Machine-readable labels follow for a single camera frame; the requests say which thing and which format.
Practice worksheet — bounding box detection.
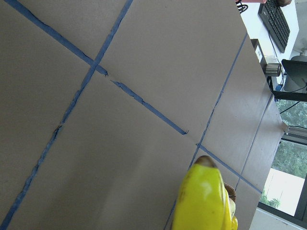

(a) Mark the yellow banana brown tip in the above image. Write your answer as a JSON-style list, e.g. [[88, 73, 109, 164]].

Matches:
[[171, 155, 238, 230]]

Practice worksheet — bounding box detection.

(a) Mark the brown wicker basket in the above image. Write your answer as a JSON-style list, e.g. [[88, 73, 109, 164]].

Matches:
[[224, 183, 236, 202]]

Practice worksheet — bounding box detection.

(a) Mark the black labelled box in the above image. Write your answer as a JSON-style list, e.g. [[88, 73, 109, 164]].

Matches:
[[250, 39, 267, 68]]

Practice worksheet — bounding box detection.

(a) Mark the black monitor stand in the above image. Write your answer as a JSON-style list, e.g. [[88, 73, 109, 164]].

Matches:
[[267, 58, 307, 102]]

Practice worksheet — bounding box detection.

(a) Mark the black keyboard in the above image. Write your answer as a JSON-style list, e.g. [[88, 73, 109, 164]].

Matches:
[[258, 0, 290, 53]]

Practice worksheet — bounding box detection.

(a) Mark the pink storage box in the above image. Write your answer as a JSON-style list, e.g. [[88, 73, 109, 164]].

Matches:
[[235, 0, 267, 4]]

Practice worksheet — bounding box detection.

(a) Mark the black cable bundle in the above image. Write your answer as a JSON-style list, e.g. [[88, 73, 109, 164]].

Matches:
[[236, 1, 248, 14]]

